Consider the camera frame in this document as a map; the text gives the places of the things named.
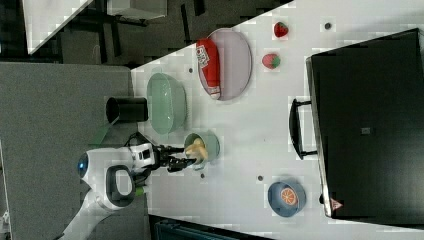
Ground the blue bowl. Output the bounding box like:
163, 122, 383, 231
267, 179, 306, 218

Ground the green perforated colander bowl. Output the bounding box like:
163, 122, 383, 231
147, 72, 187, 135

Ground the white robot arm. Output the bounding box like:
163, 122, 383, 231
54, 143, 196, 240

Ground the red strawberry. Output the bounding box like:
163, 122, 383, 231
273, 22, 289, 38

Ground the orange slice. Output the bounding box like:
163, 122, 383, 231
280, 188, 297, 206

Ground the green marker pen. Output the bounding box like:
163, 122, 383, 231
135, 186, 149, 196

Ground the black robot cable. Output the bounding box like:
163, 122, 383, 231
123, 131, 154, 188

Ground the pale pink oval plate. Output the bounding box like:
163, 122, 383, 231
197, 28, 252, 101

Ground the black cylinder cup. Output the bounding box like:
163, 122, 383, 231
105, 97, 148, 123

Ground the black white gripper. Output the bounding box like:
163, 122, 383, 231
129, 143, 196, 173

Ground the red ketchup bottle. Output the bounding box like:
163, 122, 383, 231
196, 38, 221, 99

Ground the black toaster oven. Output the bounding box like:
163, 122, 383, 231
306, 28, 424, 229

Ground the light green mug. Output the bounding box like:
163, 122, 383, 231
184, 131, 220, 171

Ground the pink green strawberry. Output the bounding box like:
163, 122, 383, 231
262, 53, 281, 69

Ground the peeled yellow banana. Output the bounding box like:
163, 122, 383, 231
185, 138, 208, 164

